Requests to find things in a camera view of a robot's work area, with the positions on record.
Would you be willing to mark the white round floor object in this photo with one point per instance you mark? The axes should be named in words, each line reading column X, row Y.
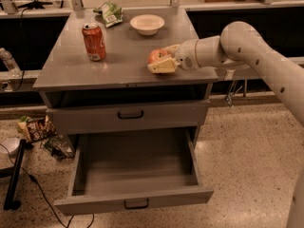
column 9, row 146

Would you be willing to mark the green chip bag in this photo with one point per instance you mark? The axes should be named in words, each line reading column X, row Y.
column 111, row 13

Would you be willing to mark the clear plastic bottle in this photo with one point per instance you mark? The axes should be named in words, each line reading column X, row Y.
column 10, row 63

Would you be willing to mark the white bowl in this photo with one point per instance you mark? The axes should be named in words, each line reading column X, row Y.
column 147, row 24

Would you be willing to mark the closed grey upper drawer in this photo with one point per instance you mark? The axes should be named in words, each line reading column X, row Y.
column 124, row 117

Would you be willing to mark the brown snack bag on floor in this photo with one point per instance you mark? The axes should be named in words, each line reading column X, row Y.
column 36, row 129

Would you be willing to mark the open grey lower drawer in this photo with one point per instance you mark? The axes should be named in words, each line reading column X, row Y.
column 133, row 170

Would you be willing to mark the grey drawer cabinet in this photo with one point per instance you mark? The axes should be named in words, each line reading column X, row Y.
column 70, row 79

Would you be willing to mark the black stand leg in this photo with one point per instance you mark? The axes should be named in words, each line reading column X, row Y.
column 13, row 172

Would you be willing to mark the red apple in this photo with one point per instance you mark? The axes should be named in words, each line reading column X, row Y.
column 157, row 55

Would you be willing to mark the dark snack bag on floor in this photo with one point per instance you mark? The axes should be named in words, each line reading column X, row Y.
column 58, row 148

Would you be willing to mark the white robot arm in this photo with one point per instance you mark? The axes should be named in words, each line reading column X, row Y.
column 257, row 154

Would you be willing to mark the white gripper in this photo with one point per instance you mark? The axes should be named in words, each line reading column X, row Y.
column 185, row 55

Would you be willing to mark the orange soda can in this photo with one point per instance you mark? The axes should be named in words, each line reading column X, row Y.
column 94, row 41

